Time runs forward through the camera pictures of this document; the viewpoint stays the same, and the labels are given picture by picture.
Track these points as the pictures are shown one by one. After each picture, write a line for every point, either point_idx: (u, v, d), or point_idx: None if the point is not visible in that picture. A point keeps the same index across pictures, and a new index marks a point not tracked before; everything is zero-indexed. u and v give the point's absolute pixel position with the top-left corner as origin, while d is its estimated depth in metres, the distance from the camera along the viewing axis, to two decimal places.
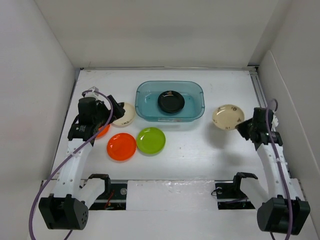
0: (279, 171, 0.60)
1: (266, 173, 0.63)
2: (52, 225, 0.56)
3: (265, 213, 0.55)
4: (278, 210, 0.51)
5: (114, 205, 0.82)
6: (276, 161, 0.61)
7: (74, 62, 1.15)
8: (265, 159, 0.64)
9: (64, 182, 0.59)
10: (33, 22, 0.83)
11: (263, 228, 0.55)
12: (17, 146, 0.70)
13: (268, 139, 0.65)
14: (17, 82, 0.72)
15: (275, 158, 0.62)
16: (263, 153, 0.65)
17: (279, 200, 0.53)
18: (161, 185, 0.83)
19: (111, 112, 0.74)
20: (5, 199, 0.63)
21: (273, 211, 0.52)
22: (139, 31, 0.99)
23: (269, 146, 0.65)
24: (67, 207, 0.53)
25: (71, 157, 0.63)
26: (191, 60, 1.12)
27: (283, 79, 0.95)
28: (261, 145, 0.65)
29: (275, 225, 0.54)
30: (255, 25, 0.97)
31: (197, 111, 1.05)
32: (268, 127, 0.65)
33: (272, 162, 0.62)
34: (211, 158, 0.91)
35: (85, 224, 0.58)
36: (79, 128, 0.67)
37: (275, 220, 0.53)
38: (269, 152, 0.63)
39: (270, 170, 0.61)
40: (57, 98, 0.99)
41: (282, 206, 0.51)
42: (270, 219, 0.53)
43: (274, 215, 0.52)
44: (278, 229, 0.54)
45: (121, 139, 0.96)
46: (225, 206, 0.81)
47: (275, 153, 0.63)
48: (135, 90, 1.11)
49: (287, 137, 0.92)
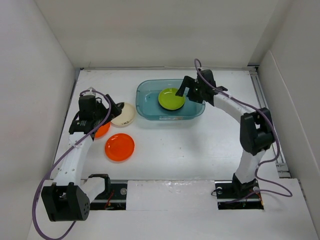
0: (235, 101, 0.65)
1: (230, 112, 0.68)
2: (54, 217, 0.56)
3: (245, 135, 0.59)
4: (250, 121, 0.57)
5: (114, 205, 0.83)
6: (229, 98, 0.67)
7: (74, 62, 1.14)
8: (222, 103, 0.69)
9: (66, 171, 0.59)
10: (33, 21, 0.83)
11: (252, 149, 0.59)
12: (17, 147, 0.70)
13: (216, 91, 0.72)
14: (17, 82, 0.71)
15: (227, 97, 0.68)
16: (219, 101, 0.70)
17: (246, 114, 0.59)
18: (161, 185, 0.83)
19: (109, 110, 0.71)
20: (5, 198, 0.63)
21: (246, 124, 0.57)
22: (139, 31, 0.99)
23: (219, 94, 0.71)
24: (69, 195, 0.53)
25: (72, 148, 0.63)
26: (191, 60, 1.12)
27: (283, 79, 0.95)
28: (215, 97, 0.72)
29: (257, 139, 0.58)
30: (256, 25, 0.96)
31: (198, 108, 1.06)
32: (210, 85, 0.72)
33: (227, 101, 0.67)
34: (211, 158, 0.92)
35: (87, 216, 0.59)
36: (80, 123, 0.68)
37: (253, 132, 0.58)
38: (222, 97, 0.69)
39: (229, 106, 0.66)
40: (57, 98, 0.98)
41: (251, 116, 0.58)
42: (250, 133, 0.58)
43: (251, 127, 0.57)
44: (262, 140, 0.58)
45: (118, 140, 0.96)
46: (225, 206, 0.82)
47: (225, 94, 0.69)
48: (135, 90, 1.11)
49: (288, 138, 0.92)
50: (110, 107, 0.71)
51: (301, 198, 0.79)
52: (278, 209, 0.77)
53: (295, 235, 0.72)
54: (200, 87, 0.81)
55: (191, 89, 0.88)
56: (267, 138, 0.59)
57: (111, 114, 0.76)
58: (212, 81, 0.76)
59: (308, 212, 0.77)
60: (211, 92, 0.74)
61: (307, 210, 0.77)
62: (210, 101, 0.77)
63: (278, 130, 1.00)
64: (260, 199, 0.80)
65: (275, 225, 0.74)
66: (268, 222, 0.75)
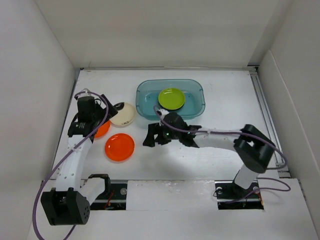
0: (217, 134, 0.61)
1: (218, 144, 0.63)
2: (54, 221, 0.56)
3: (250, 161, 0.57)
4: (243, 147, 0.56)
5: (114, 205, 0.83)
6: (209, 133, 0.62)
7: (74, 62, 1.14)
8: (206, 140, 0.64)
9: (65, 176, 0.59)
10: (33, 21, 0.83)
11: (263, 169, 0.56)
12: (17, 147, 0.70)
13: (193, 133, 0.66)
14: (17, 82, 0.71)
15: (206, 133, 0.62)
16: (202, 140, 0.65)
17: (237, 140, 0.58)
18: (161, 185, 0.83)
19: (107, 110, 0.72)
20: (5, 198, 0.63)
21: (244, 151, 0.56)
22: (139, 31, 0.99)
23: (196, 133, 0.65)
24: (68, 200, 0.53)
25: (71, 152, 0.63)
26: (191, 60, 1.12)
27: (283, 79, 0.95)
28: (195, 139, 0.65)
29: (262, 157, 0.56)
30: (256, 24, 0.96)
31: (198, 107, 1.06)
32: (183, 130, 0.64)
33: (209, 136, 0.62)
34: (211, 158, 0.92)
35: (87, 220, 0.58)
36: (79, 125, 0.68)
37: (254, 154, 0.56)
38: (201, 135, 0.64)
39: (216, 140, 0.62)
40: (57, 98, 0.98)
41: (242, 141, 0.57)
42: (252, 157, 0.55)
43: (250, 151, 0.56)
44: (267, 155, 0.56)
45: (118, 140, 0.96)
46: (225, 206, 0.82)
47: (202, 131, 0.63)
48: (135, 90, 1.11)
49: (288, 138, 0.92)
50: (108, 108, 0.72)
51: (301, 198, 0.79)
52: (278, 209, 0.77)
53: (296, 235, 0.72)
54: (172, 133, 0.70)
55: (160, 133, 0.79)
56: (269, 150, 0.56)
57: (109, 114, 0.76)
58: (184, 124, 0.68)
59: (308, 212, 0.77)
60: (189, 137, 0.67)
61: (307, 210, 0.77)
62: (192, 144, 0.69)
63: (278, 129, 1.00)
64: (260, 199, 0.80)
65: (275, 225, 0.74)
66: (268, 222, 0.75)
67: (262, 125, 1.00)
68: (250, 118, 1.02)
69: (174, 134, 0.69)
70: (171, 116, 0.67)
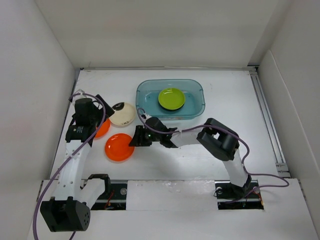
0: (187, 131, 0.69)
1: (190, 141, 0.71)
2: (54, 228, 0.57)
3: (215, 151, 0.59)
4: (206, 139, 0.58)
5: (114, 205, 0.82)
6: (181, 132, 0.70)
7: (73, 62, 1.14)
8: (180, 139, 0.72)
9: (64, 184, 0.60)
10: (33, 21, 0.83)
11: (228, 157, 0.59)
12: (18, 147, 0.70)
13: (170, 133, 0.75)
14: (17, 82, 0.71)
15: (179, 132, 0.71)
16: (178, 139, 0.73)
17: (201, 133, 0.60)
18: (161, 185, 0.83)
19: (103, 112, 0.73)
20: (5, 199, 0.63)
21: (208, 143, 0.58)
22: (139, 31, 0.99)
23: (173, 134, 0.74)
24: (68, 209, 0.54)
25: (70, 158, 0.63)
26: (191, 60, 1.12)
27: (283, 79, 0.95)
28: (172, 139, 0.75)
29: (225, 146, 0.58)
30: (256, 25, 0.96)
31: (198, 108, 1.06)
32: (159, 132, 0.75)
33: (182, 135, 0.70)
34: (211, 158, 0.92)
35: (87, 225, 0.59)
36: (77, 129, 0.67)
37: (217, 144, 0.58)
38: (176, 135, 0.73)
39: (188, 138, 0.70)
40: (57, 98, 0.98)
41: (205, 133, 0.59)
42: (216, 147, 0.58)
43: (213, 142, 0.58)
44: (230, 145, 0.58)
45: (117, 140, 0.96)
46: (225, 206, 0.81)
47: (176, 131, 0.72)
48: (135, 90, 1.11)
49: (288, 138, 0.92)
50: (104, 109, 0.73)
51: (301, 198, 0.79)
52: (278, 209, 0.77)
53: (296, 235, 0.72)
54: (153, 135, 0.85)
55: (142, 135, 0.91)
56: (231, 140, 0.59)
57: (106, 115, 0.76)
58: (163, 128, 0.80)
59: (308, 212, 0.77)
60: (167, 137, 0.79)
61: (307, 210, 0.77)
62: (172, 146, 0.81)
63: (278, 130, 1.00)
64: (260, 199, 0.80)
65: (275, 225, 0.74)
66: (269, 222, 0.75)
67: (262, 125, 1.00)
68: (250, 118, 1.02)
69: (154, 136, 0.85)
70: (151, 120, 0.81)
